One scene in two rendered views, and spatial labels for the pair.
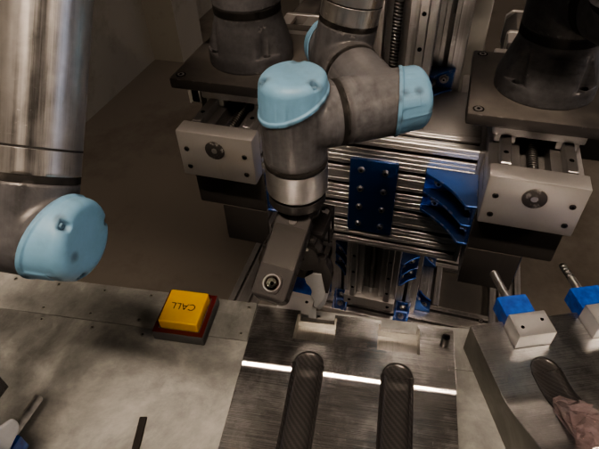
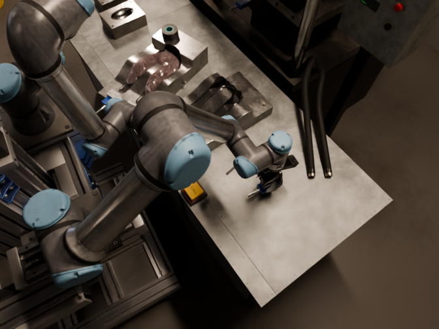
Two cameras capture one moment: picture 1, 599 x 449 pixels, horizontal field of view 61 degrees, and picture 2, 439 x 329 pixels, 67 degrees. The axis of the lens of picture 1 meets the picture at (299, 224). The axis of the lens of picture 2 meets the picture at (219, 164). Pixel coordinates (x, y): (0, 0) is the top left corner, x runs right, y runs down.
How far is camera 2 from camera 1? 1.18 m
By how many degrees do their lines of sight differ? 69
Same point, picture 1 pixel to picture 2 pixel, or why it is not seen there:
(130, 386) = (223, 186)
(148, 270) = not seen: outside the picture
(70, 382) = (238, 200)
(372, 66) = (117, 110)
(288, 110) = not seen: hidden behind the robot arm
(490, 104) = (61, 125)
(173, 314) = (198, 190)
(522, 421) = not seen: hidden behind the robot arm
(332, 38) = (107, 130)
